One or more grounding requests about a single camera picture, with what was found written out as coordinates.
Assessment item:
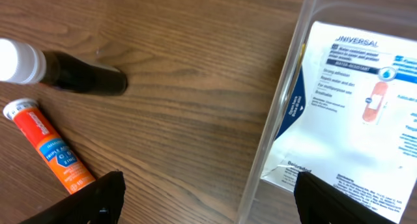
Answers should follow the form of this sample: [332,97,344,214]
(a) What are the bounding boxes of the orange tablet tube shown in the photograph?
[3,98,96,194]

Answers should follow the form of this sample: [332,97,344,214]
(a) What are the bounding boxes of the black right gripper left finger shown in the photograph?
[21,171,126,224]

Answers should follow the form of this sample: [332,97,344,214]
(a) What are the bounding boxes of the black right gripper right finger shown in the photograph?
[294,172,395,224]

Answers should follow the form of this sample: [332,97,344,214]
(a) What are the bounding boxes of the clear plastic container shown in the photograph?
[237,0,416,223]

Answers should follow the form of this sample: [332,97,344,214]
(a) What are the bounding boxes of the dark bottle white cap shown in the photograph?
[1,38,128,96]

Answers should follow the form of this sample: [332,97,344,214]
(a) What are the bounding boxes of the white plaster box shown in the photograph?
[261,21,416,223]

